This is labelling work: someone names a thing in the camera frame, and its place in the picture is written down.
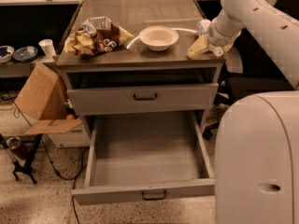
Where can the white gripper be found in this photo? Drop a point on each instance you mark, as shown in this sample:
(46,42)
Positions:
(216,36)

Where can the clear plastic water bottle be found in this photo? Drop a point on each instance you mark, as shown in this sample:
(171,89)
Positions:
(201,29)

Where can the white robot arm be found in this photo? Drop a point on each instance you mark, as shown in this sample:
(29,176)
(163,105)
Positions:
(257,143)

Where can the grey middle drawer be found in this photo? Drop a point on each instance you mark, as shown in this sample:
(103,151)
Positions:
(144,99)

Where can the grey drawer cabinet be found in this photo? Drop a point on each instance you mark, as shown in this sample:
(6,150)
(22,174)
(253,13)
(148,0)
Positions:
(134,64)

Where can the grey open bottom drawer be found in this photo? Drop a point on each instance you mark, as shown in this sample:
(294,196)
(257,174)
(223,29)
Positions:
(146,157)

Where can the black office chair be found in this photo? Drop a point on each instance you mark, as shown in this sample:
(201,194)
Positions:
(259,74)

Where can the white paper bowl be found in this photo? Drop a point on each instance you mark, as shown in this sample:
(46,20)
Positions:
(158,38)

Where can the crumpled brown chip bag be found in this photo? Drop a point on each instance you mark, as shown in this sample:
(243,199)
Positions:
(96,35)

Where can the white paper cup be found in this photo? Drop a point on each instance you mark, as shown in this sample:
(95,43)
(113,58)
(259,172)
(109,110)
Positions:
(47,47)

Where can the open cardboard box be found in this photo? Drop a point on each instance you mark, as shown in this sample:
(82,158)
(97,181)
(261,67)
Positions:
(43,97)

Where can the blue patterned bowl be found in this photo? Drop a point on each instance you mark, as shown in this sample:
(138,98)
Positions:
(25,54)

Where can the low side shelf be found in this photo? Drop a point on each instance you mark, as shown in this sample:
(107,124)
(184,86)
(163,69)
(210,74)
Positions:
(17,69)

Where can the blue white bowl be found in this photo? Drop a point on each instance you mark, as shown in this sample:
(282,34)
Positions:
(6,53)

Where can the black tripod stand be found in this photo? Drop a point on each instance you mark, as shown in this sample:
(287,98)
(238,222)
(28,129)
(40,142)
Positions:
(21,153)

